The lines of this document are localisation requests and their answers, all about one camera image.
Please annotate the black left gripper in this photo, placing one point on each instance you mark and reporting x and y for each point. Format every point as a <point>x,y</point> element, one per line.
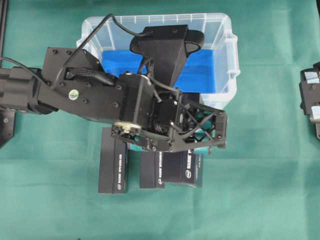
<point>178,123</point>

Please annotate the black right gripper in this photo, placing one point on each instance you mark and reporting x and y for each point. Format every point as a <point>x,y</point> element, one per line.
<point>309,87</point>

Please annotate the black box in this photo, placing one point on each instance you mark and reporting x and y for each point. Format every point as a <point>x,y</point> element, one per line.
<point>113,165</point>
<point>151,166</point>
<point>181,168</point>

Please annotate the clear plastic storage case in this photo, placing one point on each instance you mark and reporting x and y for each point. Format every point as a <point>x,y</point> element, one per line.
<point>218,37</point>

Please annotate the blue plastic insert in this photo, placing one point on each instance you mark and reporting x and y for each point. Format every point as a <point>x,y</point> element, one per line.
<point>197,75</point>

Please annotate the green table cloth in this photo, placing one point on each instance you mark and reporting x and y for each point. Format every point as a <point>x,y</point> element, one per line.
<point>265,185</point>

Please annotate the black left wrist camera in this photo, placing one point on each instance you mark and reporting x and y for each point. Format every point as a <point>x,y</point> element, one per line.
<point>169,46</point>

